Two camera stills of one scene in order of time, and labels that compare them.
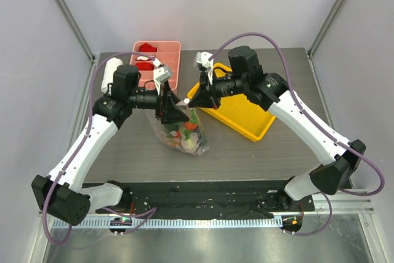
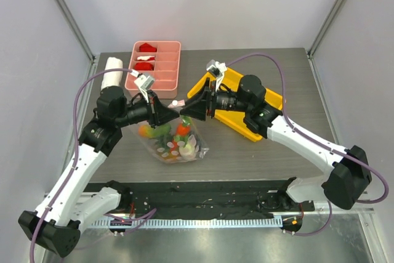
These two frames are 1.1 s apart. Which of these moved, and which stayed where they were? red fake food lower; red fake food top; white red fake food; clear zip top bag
Moved: clear zip top bag
Stayed: white red fake food; red fake food top; red fake food lower
